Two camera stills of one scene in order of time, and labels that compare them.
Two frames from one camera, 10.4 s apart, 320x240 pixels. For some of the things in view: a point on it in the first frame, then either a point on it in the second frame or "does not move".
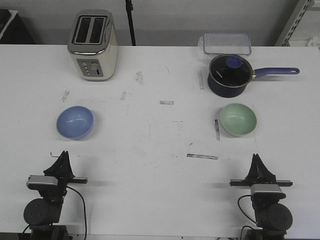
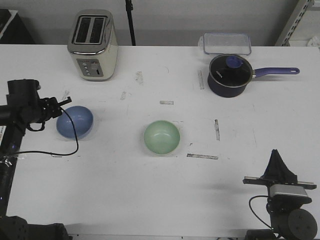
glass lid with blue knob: (230, 70) does not move
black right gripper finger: (253, 174) → (275, 169)
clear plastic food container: (225, 43) does not move
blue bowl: (75, 122) does not move
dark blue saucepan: (228, 92) does not move
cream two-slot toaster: (92, 43) does not move
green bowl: (238, 119) → (161, 137)
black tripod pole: (129, 7) does not move
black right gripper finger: (264, 174) → (284, 173)
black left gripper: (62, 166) → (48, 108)
